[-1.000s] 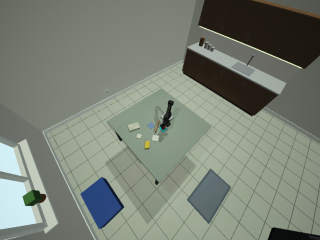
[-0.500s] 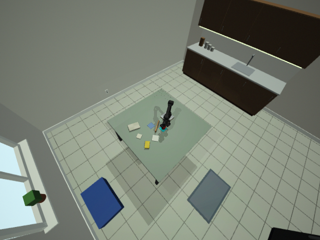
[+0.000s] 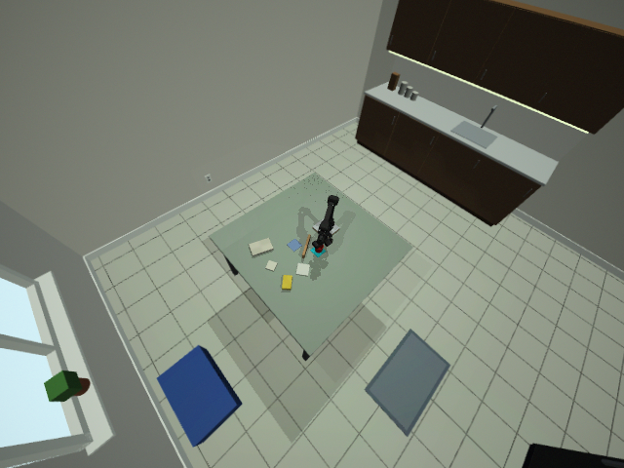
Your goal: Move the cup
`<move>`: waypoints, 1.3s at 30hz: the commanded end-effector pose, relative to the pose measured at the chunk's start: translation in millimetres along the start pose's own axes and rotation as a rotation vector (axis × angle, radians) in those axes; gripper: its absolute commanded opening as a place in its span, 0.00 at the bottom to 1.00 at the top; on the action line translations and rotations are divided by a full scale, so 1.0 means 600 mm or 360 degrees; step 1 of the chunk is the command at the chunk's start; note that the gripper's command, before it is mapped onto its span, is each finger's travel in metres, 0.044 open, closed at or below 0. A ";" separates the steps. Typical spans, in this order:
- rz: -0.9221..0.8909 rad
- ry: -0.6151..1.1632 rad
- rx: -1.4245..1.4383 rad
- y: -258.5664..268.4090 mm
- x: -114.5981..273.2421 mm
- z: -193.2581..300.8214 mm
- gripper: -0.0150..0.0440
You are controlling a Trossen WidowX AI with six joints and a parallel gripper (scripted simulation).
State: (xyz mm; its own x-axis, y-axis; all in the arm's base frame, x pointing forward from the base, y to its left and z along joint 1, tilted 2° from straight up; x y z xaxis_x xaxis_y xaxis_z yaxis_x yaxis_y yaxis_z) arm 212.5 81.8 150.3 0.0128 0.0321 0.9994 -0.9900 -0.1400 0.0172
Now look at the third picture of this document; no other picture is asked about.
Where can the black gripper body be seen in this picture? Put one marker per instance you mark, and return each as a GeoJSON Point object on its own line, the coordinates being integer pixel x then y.
{"type": "Point", "coordinates": [316, 245]}

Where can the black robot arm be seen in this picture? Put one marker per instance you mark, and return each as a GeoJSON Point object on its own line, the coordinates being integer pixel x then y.
{"type": "Point", "coordinates": [328, 223]}

